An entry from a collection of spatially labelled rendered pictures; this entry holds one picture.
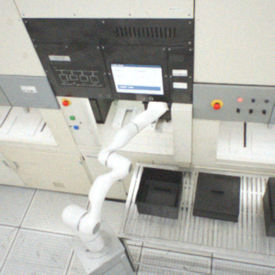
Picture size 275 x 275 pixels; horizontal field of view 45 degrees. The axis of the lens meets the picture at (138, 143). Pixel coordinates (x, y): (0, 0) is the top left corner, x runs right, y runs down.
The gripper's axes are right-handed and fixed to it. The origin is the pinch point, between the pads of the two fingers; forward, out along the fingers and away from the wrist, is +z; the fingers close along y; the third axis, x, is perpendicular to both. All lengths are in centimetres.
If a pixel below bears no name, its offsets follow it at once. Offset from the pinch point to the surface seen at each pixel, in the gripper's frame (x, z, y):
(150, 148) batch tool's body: -34.2, -28.8, -3.9
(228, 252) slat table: -45, -95, 55
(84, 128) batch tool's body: -13, -33, -50
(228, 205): -35, -68, 53
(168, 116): -21.7, -7.1, 6.9
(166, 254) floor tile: -121, -76, 11
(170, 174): -33, -50, 14
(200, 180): -35, -52, 34
